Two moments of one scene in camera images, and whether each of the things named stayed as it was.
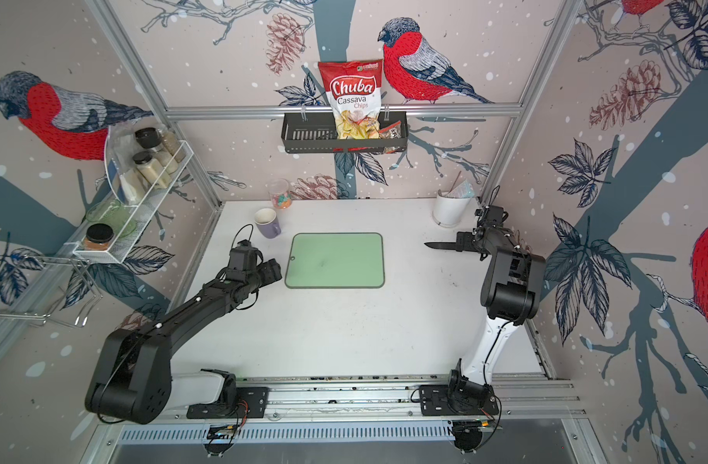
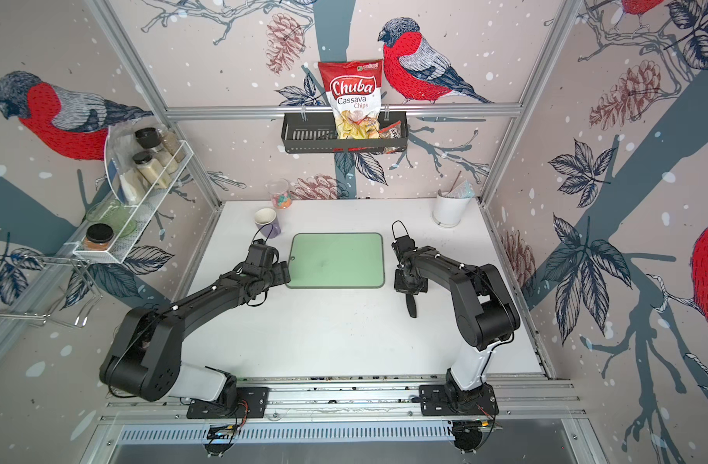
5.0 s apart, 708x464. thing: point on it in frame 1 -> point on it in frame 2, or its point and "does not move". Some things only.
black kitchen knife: [452, 246] -> [411, 305]
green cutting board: [335, 260] does not move
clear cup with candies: [280, 193] does not move
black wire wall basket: [317, 132] does not move
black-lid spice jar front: [151, 169] does not move
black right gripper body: [465, 239] -> [407, 286]
